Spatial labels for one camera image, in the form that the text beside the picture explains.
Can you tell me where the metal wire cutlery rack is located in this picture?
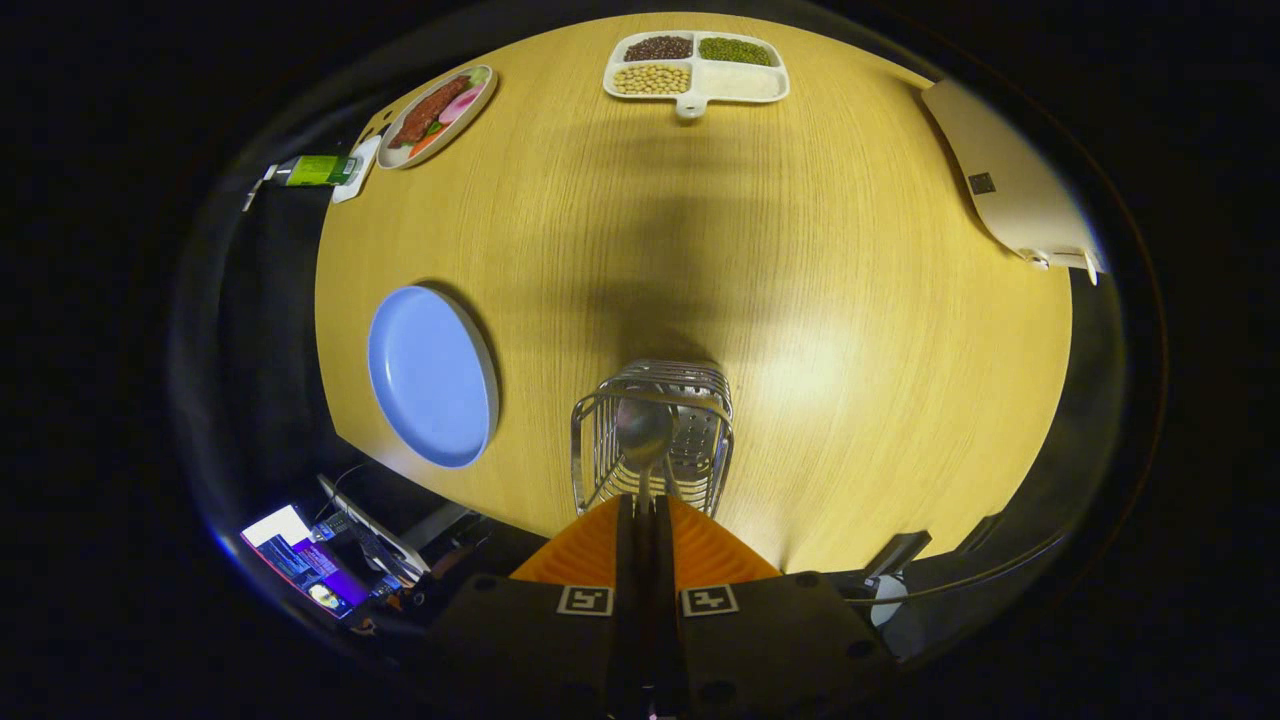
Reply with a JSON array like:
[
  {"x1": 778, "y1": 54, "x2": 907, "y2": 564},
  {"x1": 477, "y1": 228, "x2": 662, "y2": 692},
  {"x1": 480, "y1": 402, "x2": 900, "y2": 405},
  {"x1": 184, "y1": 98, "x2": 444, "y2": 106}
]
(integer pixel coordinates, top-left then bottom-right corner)
[{"x1": 570, "y1": 360, "x2": 736, "y2": 519}]

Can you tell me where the beige flat device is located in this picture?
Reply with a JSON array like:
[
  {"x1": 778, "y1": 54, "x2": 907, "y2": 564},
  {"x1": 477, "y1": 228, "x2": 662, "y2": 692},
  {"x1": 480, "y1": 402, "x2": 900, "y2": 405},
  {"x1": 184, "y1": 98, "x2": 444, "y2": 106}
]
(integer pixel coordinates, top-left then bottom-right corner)
[{"x1": 920, "y1": 78, "x2": 1109, "y2": 288}]

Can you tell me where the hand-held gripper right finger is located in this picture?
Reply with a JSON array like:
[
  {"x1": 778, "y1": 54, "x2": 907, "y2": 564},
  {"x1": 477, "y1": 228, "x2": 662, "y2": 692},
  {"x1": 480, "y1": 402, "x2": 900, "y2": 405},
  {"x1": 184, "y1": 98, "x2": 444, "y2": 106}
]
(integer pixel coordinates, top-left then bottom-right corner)
[{"x1": 655, "y1": 494, "x2": 894, "y2": 720}]

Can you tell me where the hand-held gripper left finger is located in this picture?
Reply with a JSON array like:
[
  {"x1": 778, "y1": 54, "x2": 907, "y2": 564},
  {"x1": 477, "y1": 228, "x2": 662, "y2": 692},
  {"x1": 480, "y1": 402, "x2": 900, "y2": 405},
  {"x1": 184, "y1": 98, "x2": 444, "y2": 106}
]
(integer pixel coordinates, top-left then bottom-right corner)
[{"x1": 425, "y1": 494, "x2": 639, "y2": 720}]

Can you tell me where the lit computer screen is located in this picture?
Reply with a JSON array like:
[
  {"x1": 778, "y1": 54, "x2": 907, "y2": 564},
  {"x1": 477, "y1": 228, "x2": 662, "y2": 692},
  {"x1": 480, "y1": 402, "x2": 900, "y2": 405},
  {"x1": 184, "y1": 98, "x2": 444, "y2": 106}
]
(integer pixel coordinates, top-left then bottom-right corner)
[{"x1": 240, "y1": 503, "x2": 373, "y2": 621}]

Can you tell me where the green drink bottle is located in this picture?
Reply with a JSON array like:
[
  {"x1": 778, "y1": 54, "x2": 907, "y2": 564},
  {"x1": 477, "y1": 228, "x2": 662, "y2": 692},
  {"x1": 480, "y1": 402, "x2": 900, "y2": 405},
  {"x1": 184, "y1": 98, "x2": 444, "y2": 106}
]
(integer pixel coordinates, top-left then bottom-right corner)
[{"x1": 243, "y1": 153, "x2": 363, "y2": 213}]

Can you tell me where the blue plate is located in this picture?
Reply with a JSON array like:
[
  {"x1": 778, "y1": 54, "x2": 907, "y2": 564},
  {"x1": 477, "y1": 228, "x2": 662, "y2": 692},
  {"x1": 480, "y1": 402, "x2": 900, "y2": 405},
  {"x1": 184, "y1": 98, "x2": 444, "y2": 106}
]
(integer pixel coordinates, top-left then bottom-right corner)
[{"x1": 366, "y1": 284, "x2": 501, "y2": 470}]

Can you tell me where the plate with food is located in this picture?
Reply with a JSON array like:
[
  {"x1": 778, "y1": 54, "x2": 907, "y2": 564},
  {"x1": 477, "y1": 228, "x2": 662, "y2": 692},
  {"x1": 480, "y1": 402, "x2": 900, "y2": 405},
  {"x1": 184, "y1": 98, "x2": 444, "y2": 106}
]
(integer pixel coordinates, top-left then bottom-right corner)
[{"x1": 376, "y1": 63, "x2": 499, "y2": 171}]

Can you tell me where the black bracket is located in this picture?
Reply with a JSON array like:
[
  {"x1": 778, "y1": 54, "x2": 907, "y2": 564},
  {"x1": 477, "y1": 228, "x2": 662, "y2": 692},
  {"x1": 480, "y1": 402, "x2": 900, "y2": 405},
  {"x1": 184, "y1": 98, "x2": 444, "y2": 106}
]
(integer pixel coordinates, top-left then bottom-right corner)
[{"x1": 865, "y1": 530, "x2": 933, "y2": 579}]

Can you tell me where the black cable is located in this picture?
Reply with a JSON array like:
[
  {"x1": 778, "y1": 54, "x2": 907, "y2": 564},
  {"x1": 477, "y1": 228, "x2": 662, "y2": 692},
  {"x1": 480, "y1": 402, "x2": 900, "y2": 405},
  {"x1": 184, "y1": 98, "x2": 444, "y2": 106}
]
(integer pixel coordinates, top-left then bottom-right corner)
[{"x1": 848, "y1": 535, "x2": 1066, "y2": 604}]

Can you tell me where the white divided bean tray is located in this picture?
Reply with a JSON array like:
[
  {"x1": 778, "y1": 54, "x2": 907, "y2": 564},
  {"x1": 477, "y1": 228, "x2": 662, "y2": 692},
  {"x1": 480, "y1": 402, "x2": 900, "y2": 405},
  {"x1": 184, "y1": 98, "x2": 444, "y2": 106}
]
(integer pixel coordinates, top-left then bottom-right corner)
[{"x1": 602, "y1": 30, "x2": 791, "y2": 121}]

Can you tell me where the metal spoon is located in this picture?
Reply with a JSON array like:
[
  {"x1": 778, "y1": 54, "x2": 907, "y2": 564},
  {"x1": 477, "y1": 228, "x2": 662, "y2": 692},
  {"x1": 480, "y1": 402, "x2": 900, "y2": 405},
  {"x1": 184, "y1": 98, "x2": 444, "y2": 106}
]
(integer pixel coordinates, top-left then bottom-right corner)
[{"x1": 614, "y1": 397, "x2": 675, "y2": 541}]

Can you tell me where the white square coaster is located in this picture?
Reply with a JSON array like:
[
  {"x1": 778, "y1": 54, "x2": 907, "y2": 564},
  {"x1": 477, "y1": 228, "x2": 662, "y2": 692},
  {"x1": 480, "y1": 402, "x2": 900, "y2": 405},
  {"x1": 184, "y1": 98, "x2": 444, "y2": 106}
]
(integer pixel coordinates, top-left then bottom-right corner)
[{"x1": 330, "y1": 135, "x2": 383, "y2": 205}]

